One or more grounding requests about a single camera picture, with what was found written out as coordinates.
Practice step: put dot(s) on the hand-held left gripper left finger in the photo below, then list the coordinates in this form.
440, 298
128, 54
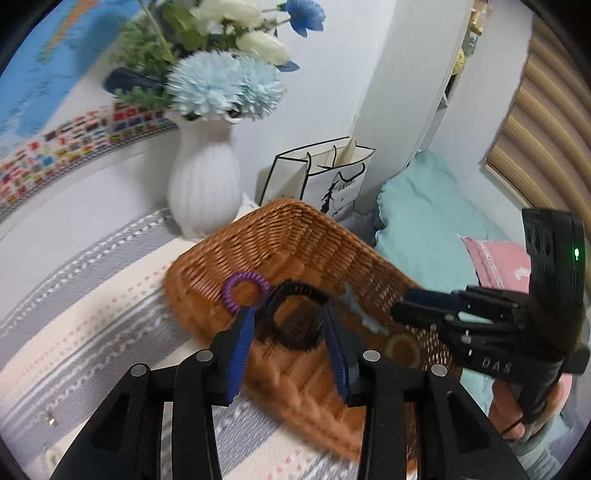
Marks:
244, 346

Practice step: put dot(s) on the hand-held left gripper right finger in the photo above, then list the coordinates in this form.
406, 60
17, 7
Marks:
337, 355

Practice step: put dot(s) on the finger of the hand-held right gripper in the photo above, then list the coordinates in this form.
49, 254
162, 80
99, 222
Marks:
415, 316
434, 297

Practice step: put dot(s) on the brown wicker basket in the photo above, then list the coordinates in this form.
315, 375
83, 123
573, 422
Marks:
295, 240

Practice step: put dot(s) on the person's right hand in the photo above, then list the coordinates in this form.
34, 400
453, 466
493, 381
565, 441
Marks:
505, 406

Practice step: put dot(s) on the pink pillow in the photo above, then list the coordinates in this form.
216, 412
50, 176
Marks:
498, 263

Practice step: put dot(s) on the teal pillow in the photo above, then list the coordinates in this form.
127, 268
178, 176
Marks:
425, 217

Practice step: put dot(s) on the white paper gift bag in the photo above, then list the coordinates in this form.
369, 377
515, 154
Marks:
332, 184

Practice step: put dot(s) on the grey striped woven table cloth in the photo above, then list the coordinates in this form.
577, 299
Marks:
92, 295

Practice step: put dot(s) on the white ribbed vase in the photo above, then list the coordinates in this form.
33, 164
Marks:
205, 184

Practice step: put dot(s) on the beige window blind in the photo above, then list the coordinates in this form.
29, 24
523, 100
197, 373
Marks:
545, 129

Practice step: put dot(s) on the white bookshelf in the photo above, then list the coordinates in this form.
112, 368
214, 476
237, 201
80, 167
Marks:
461, 55

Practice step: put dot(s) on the blue and white flower bouquet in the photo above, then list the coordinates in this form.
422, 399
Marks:
221, 83

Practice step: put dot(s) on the world map wall poster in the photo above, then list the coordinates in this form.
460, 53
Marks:
51, 83

